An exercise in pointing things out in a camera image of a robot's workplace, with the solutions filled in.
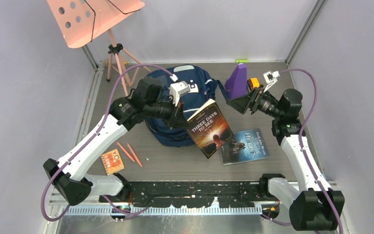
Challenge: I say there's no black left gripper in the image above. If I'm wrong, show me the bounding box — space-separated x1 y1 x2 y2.
145 94 189 129

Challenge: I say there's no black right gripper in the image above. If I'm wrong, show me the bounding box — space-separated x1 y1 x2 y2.
226 85 283 119

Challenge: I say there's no navy blue backpack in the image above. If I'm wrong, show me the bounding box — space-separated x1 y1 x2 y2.
142 64 239 148

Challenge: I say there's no Three Days To See book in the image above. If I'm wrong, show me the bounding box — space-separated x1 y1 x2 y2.
187 98 233 158

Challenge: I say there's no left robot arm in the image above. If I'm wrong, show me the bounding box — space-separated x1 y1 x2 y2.
43 77 191 206

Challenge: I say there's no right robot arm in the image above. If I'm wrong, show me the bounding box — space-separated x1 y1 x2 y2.
227 87 345 234

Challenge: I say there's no purple metronome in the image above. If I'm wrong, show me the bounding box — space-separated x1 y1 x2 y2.
224 63 247 99

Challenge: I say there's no toy block car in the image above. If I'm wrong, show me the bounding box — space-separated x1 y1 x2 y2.
247 78 260 92

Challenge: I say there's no purple cover book bottom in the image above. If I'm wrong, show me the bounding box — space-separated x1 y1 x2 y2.
220 128 270 166

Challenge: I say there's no orange pen right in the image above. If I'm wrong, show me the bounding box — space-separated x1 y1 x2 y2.
127 143 143 168

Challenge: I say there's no orange pen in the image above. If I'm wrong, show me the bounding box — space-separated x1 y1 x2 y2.
116 142 135 162
127 143 143 168

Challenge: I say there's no orange pen left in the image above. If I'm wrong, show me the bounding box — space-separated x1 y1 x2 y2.
116 142 135 162

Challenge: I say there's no orange spiral notepad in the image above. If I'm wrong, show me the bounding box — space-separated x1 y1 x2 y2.
101 149 125 176

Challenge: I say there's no pink music stand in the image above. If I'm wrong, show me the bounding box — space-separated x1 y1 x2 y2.
47 0 145 81

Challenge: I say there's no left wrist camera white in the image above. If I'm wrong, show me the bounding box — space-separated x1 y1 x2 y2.
169 74 190 106

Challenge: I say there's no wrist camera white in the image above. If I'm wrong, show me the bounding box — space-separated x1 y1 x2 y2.
263 71 280 92
169 74 190 106

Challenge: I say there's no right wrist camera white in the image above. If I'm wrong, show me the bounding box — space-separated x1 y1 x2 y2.
263 71 280 92

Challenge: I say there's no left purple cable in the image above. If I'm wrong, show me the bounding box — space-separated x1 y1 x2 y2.
40 64 178 223

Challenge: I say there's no purple cable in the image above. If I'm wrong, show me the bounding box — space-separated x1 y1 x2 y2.
40 64 178 223
260 68 344 234

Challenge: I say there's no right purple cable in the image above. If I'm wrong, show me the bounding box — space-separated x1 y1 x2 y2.
260 68 344 234

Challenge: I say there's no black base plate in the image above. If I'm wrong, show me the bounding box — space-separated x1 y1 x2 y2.
98 181 280 208

